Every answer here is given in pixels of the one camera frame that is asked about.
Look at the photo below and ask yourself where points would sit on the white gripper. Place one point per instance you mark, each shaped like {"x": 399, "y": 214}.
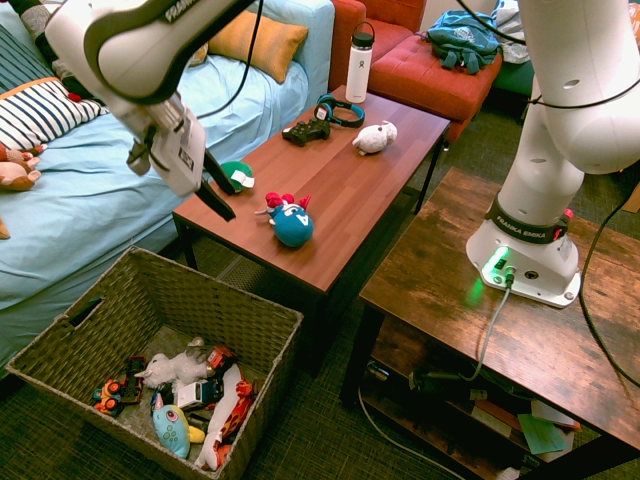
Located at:
{"x": 175, "y": 145}

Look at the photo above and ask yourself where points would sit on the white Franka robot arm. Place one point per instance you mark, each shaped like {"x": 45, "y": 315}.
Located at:
{"x": 550, "y": 150}

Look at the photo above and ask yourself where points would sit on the green plush toy white label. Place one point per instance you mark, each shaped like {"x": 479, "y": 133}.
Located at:
{"x": 240, "y": 175}

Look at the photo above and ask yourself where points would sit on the Captain America plush toy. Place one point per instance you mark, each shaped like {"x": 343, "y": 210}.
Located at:
{"x": 292, "y": 227}

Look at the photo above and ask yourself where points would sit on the grey woven wicker basket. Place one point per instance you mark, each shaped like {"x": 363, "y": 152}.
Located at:
{"x": 150, "y": 300}

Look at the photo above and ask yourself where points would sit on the white round plush toy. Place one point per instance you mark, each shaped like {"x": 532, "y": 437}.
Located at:
{"x": 372, "y": 139}

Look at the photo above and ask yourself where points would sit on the white unicorn plush toy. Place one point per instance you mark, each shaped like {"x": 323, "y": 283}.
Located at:
{"x": 170, "y": 367}

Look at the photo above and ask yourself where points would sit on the brown pink plush toy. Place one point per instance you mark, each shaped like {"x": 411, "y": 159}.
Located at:
{"x": 15, "y": 170}

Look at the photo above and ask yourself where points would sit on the white blue toy truck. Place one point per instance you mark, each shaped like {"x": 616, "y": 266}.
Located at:
{"x": 190, "y": 392}

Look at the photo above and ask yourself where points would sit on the red black toy car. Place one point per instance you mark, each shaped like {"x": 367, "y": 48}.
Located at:
{"x": 134, "y": 382}

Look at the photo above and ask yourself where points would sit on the orange green monster toy car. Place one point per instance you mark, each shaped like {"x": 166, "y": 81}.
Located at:
{"x": 107, "y": 395}

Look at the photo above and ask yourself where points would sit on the black game controller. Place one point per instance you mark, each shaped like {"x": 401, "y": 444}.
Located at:
{"x": 305, "y": 132}

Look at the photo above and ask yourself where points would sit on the reddish wooden coffee table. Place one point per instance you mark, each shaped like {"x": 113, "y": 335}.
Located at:
{"x": 340, "y": 190}

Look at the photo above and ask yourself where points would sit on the light blue sofa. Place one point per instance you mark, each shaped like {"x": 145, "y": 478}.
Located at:
{"x": 75, "y": 215}

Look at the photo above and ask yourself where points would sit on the teal black headphones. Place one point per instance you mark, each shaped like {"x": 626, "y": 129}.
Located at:
{"x": 345, "y": 117}

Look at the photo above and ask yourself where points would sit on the orange yellow cushion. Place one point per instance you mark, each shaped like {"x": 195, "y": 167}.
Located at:
{"x": 260, "y": 42}

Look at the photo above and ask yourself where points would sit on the white insulated water bottle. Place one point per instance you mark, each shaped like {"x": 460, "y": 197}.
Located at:
{"x": 359, "y": 70}

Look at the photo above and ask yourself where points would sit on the navy white striped pillow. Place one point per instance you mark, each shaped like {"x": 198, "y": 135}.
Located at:
{"x": 40, "y": 112}

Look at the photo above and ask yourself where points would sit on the white plush with orange flames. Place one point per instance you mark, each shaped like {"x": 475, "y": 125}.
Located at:
{"x": 225, "y": 400}

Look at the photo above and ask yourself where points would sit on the dark teal striped cushion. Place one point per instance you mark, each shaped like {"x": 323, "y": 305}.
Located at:
{"x": 22, "y": 60}

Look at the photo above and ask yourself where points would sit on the red tufted sofa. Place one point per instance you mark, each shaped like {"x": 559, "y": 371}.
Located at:
{"x": 425, "y": 80}

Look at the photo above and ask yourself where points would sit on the teal yellow fish plush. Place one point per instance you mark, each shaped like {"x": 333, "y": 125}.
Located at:
{"x": 172, "y": 427}

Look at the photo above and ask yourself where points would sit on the rustic brown wooden table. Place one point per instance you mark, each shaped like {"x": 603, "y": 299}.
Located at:
{"x": 450, "y": 300}

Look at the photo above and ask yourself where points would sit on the teal clothes pile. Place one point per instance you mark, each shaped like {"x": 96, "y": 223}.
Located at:
{"x": 462, "y": 37}

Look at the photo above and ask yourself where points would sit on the black power adapter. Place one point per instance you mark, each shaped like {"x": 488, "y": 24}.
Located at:
{"x": 435, "y": 384}

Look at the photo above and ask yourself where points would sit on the teal envelope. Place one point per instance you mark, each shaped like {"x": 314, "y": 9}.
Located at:
{"x": 542, "y": 434}

